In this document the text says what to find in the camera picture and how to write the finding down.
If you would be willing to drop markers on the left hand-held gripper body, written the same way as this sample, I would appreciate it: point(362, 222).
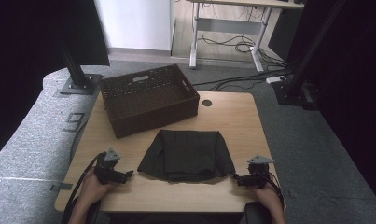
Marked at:
point(108, 174)

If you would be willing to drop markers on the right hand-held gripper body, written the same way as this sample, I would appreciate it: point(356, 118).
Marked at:
point(257, 177)

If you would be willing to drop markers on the dark cloth garment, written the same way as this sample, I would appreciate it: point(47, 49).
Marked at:
point(185, 155)

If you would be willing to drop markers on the brown woven basket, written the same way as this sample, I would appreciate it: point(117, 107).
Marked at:
point(145, 104)

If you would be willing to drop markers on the person's left hand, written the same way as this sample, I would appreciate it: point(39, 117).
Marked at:
point(94, 189)

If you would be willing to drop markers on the person's right hand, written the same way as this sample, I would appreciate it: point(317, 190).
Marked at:
point(271, 196)

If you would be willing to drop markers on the grey floor tape strip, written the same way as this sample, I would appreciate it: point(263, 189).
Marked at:
point(62, 186)

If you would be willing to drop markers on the grey floor tape marking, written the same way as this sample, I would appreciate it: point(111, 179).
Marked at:
point(73, 123)

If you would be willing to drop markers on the black table grommet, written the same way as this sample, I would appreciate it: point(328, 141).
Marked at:
point(207, 103)

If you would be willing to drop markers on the white power strip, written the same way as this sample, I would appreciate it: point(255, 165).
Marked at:
point(275, 79)

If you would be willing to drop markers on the black metal stand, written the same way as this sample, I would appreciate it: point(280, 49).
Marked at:
point(76, 74)
point(300, 71)

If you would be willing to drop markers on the black curtain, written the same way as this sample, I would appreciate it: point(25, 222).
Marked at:
point(356, 77)
point(27, 46)

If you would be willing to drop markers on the white desk frame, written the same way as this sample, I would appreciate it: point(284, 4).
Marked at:
point(229, 26)

